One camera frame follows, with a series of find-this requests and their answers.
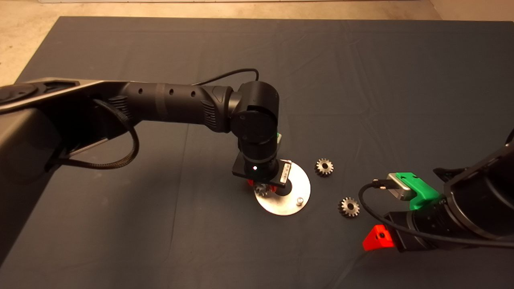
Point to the dark grey table cloth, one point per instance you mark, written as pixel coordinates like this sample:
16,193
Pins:
361,80

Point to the green left camera mount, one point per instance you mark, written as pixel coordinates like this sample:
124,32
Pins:
278,138

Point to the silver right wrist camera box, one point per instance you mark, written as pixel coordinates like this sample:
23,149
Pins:
398,186

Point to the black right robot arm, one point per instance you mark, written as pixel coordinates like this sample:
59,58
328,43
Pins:
482,200

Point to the round metal carrier plate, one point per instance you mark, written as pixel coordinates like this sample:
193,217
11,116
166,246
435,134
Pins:
297,188

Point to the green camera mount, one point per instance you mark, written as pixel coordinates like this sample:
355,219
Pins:
423,192
278,138

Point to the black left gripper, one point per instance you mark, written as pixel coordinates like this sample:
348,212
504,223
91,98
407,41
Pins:
241,171

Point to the green right camera mount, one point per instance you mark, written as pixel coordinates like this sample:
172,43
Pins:
423,192

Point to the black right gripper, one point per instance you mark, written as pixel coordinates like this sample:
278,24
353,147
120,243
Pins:
402,237

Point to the small steel planetary gear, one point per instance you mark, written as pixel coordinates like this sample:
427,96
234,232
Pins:
344,209
262,190
320,169

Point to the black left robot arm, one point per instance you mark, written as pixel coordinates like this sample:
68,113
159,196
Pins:
180,104

